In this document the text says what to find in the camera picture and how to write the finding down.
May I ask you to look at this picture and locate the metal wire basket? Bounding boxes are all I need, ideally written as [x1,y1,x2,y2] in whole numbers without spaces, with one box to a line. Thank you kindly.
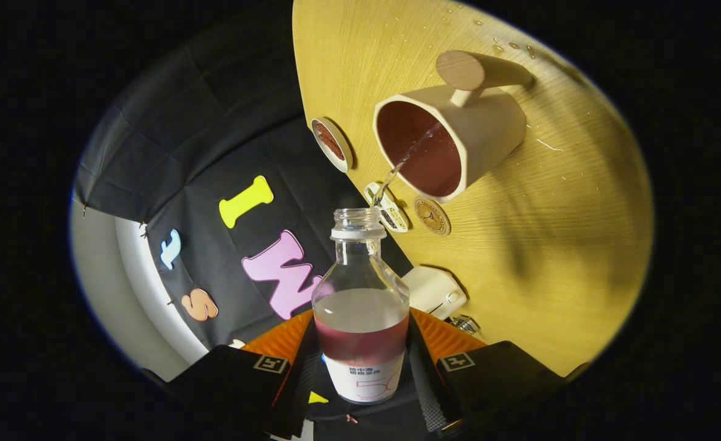
[449,314,482,336]

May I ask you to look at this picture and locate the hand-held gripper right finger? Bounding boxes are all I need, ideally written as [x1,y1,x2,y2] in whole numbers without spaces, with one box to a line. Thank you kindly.
[408,308,572,439]

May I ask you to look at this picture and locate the white divided dish with beans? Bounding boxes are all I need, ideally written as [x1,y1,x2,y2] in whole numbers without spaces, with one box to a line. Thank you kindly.
[364,181,410,233]

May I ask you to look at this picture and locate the red meat slice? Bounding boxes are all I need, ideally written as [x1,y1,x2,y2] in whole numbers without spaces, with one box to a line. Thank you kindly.
[316,122,345,161]

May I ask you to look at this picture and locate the round cork coaster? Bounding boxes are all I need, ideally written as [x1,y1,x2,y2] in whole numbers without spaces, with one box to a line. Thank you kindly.
[413,197,451,236]

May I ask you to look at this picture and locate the clear juice bottle red label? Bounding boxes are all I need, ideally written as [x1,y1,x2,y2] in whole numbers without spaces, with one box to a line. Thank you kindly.
[311,207,410,405]

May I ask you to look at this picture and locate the beige cup wooden handle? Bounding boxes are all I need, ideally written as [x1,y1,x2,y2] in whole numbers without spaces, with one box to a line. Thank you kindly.
[372,50,535,204]

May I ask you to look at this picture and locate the white round plate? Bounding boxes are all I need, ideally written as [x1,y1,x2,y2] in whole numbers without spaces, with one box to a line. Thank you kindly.
[310,117,355,173]

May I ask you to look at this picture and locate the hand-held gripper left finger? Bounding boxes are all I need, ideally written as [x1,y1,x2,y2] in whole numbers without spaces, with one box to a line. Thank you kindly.
[164,309,321,439]

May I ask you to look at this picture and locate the wooden table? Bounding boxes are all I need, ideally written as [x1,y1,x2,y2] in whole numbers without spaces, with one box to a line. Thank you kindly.
[292,0,655,377]

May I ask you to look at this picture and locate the white toaster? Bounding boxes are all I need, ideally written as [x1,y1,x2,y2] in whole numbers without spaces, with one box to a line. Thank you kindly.
[402,265,468,320]

